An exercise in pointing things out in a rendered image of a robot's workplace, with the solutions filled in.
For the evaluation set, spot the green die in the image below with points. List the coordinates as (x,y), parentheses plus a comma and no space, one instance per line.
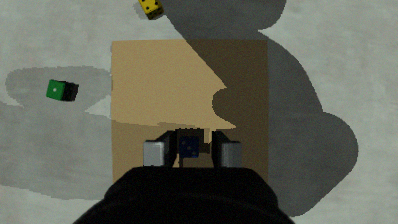
(59,90)

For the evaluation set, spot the yellow die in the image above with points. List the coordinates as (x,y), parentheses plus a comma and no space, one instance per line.
(152,8)

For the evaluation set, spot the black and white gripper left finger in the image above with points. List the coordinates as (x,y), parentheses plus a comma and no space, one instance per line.
(161,152)

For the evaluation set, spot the tan square mat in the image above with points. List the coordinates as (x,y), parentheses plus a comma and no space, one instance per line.
(194,87)

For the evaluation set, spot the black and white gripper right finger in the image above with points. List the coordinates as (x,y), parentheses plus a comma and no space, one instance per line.
(225,153)

